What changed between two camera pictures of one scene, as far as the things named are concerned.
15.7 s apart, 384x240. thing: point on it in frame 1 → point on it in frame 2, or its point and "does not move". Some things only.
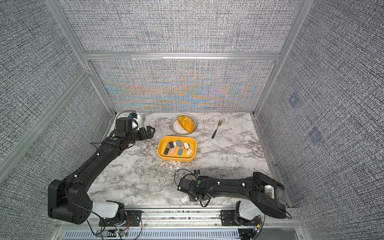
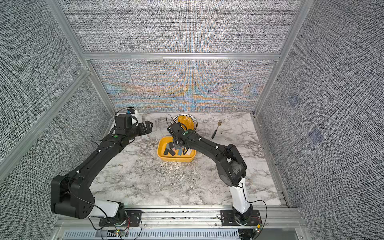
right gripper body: [193, 198] → [176, 143]
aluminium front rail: [158, 217] does not move
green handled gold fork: [219, 124] does not move
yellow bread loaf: [187, 123] does not move
